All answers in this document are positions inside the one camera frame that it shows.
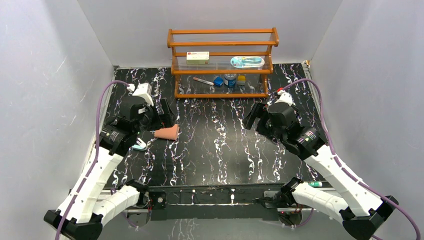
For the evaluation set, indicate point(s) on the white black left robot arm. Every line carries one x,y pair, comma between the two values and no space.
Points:
81,216

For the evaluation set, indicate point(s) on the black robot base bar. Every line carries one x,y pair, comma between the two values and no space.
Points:
231,201

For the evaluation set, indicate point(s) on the white red medicine box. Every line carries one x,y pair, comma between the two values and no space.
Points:
197,57

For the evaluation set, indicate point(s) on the green white marker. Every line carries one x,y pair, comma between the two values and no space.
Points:
315,184

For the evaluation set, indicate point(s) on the wooden three-tier shelf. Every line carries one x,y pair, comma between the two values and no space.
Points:
222,45

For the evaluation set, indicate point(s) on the blue white round tin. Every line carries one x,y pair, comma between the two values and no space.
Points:
230,79

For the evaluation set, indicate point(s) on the light blue white clip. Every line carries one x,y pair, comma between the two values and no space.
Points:
139,145

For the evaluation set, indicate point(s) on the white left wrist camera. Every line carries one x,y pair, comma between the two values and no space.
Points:
142,90

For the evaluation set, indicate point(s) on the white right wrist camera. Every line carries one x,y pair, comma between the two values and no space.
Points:
281,96

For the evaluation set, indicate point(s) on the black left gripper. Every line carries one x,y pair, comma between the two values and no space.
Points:
158,116

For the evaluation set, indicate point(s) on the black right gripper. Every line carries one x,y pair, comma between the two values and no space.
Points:
258,110

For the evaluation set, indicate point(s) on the red white marker pen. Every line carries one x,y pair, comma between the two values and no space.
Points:
203,81

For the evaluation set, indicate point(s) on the brown leather card holder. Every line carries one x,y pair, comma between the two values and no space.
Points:
169,133

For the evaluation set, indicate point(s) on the small blue box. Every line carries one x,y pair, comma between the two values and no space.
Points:
218,81

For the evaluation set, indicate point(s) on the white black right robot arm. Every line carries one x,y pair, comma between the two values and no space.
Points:
360,211

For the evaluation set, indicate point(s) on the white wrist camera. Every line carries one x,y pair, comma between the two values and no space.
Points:
142,90
281,96

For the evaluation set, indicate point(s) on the blue toothbrush blister pack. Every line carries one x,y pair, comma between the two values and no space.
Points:
247,62

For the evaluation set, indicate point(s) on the small yellow box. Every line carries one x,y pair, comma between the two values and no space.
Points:
241,80

